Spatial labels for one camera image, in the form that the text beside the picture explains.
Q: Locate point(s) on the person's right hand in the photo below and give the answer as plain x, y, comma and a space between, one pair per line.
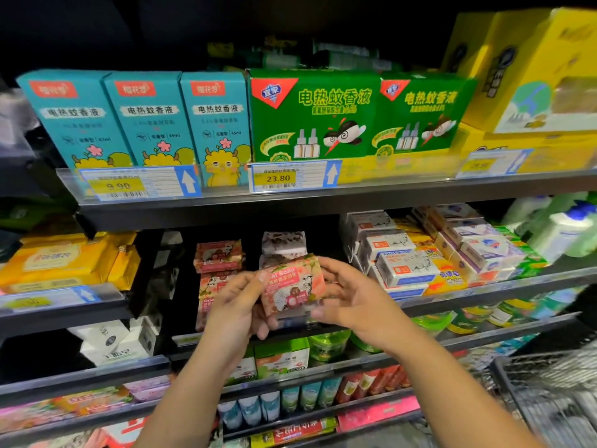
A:
364, 308

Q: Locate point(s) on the person's left hand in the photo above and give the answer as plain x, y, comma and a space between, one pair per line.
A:
231, 317

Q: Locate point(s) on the stack of white orange soap boxes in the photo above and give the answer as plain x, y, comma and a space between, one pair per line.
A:
406, 267

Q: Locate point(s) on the stack of yellow soap boxes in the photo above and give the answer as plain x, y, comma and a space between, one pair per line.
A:
448, 275

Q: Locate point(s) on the stack of floral soap boxes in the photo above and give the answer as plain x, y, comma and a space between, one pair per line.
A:
285, 242

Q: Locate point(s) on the stack of white purple soap boxes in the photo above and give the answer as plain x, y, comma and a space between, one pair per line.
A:
485, 249

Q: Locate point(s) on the stack of green soap boxes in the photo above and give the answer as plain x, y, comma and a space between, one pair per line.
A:
532, 261

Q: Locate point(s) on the stack of yellow soap cartons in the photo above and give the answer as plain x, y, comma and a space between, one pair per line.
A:
56, 261

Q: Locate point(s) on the white hand sanitizer bottle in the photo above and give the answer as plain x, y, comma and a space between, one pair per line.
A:
560, 236
522, 210

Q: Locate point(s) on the person's right forearm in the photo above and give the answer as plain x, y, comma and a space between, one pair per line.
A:
462, 392

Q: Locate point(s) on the person's left forearm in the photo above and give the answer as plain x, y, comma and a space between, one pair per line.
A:
191, 406

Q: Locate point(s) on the green white carton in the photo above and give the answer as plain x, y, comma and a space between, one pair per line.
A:
242, 371
282, 359

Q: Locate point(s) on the row of red tubes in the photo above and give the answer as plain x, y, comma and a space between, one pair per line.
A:
373, 382

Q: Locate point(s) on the row of blue white tubes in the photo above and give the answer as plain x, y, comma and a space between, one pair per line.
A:
270, 403

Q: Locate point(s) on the pink flat pack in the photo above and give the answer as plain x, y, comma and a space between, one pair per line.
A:
378, 415

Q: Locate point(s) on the white printed small cartons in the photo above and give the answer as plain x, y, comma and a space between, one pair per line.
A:
107, 342

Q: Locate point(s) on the yellow red flat pack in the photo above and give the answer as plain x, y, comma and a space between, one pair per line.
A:
294, 431

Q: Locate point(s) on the teal packets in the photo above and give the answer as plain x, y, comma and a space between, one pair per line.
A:
499, 351

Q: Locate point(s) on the white blue price tag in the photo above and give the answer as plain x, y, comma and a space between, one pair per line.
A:
294, 175
494, 162
140, 183

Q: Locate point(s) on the red white packet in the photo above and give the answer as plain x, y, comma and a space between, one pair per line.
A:
121, 432

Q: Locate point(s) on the row of pink orange packets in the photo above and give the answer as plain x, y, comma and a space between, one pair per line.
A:
84, 401

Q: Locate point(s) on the white blue price strip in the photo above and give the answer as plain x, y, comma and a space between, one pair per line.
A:
47, 298

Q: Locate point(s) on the flat yellow box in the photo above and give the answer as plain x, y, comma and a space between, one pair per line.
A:
485, 144

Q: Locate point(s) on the green box mosquito print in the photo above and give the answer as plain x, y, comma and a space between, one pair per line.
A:
312, 107
424, 107

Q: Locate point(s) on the pile of colourful packets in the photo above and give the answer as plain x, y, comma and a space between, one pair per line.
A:
61, 440

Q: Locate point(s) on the teal box pink flower print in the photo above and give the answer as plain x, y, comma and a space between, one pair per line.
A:
70, 121
149, 121

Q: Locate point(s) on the dark green packets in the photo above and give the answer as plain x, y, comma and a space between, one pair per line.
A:
33, 214

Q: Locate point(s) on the row of dark green packs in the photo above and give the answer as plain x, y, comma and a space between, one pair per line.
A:
336, 58

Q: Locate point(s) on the large yellow box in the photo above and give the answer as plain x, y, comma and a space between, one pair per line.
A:
522, 70

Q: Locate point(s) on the stack of white plastic packs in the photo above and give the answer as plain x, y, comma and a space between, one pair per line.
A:
17, 121

